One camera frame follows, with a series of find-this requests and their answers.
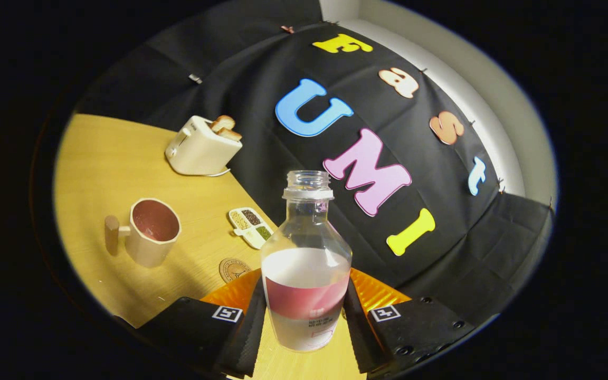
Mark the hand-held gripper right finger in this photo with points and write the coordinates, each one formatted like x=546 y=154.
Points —
x=359 y=332

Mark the clear juice bottle red label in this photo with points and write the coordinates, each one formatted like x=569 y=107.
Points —
x=306 y=274

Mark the copper clip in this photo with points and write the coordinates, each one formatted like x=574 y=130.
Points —
x=287 y=29

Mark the round wooden coaster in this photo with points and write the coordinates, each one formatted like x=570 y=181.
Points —
x=233 y=270

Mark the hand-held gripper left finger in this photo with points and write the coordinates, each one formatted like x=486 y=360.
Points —
x=246 y=338

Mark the toast slice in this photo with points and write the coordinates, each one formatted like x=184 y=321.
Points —
x=230 y=134
x=223 y=122

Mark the white divided seasoning dish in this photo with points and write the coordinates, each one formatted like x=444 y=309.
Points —
x=251 y=227

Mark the silver clip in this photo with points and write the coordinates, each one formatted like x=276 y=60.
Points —
x=195 y=79

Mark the wooden table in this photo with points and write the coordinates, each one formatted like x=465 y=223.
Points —
x=98 y=174

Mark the cream toaster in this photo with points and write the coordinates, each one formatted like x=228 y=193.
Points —
x=198 y=153

